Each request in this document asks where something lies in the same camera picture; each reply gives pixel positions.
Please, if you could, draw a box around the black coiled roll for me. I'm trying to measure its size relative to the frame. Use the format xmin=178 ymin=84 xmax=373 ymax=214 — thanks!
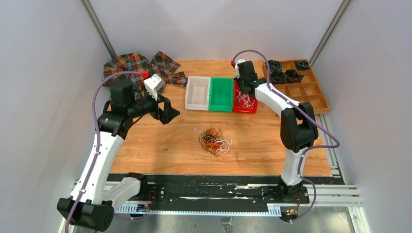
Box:
xmin=270 ymin=70 xmax=287 ymax=85
xmin=268 ymin=60 xmax=282 ymax=74
xmin=294 ymin=60 xmax=311 ymax=71
xmin=285 ymin=69 xmax=304 ymax=83

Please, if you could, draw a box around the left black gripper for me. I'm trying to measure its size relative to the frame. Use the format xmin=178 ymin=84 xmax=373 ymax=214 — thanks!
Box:
xmin=128 ymin=89 xmax=180 ymax=124

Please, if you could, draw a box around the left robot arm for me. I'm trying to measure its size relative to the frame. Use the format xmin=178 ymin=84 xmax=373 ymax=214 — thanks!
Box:
xmin=57 ymin=77 xmax=179 ymax=232

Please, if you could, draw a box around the red plastic bin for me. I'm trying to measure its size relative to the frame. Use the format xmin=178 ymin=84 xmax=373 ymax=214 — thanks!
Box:
xmin=232 ymin=79 xmax=258 ymax=114

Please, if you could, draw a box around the plaid cloth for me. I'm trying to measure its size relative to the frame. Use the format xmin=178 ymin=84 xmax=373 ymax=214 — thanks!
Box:
xmin=102 ymin=51 xmax=188 ymax=89

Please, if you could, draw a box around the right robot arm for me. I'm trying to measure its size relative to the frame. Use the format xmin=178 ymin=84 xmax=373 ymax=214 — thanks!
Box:
xmin=232 ymin=59 xmax=319 ymax=202

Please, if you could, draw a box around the wooden compartment tray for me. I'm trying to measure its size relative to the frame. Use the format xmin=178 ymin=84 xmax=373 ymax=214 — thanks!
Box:
xmin=262 ymin=60 xmax=330 ymax=115

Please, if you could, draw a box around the green plastic bin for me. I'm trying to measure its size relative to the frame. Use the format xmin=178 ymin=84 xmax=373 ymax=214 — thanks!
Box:
xmin=208 ymin=77 xmax=234 ymax=112

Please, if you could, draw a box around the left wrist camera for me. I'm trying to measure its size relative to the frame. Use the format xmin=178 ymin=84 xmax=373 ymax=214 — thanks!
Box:
xmin=143 ymin=74 xmax=166 ymax=100

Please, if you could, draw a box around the white cable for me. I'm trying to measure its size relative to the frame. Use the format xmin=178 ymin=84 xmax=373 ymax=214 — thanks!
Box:
xmin=234 ymin=89 xmax=258 ymax=109

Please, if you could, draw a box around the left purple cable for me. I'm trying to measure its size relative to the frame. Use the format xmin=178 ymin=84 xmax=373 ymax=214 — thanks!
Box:
xmin=64 ymin=71 xmax=149 ymax=233

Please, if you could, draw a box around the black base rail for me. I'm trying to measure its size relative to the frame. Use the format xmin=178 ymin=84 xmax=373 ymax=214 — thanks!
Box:
xmin=116 ymin=174 xmax=361 ymax=222

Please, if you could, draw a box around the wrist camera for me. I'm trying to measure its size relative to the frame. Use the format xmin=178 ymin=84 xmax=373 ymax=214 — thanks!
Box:
xmin=143 ymin=74 xmax=166 ymax=100
xmin=231 ymin=59 xmax=247 ymax=79

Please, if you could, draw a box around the white plastic bin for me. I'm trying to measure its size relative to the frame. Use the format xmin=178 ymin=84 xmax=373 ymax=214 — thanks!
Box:
xmin=185 ymin=76 xmax=211 ymax=111

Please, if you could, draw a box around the orange cable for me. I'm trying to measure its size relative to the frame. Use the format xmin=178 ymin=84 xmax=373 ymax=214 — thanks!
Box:
xmin=199 ymin=123 xmax=231 ymax=155

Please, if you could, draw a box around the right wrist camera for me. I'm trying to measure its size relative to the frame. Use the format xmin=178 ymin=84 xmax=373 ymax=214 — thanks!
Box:
xmin=231 ymin=59 xmax=247 ymax=79

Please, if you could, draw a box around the purple cable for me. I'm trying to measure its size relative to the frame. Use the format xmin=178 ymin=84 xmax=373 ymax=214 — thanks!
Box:
xmin=64 ymin=71 xmax=149 ymax=233
xmin=232 ymin=50 xmax=341 ymax=222

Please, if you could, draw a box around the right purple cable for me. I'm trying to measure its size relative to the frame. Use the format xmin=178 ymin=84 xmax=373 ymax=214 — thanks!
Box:
xmin=232 ymin=50 xmax=341 ymax=222

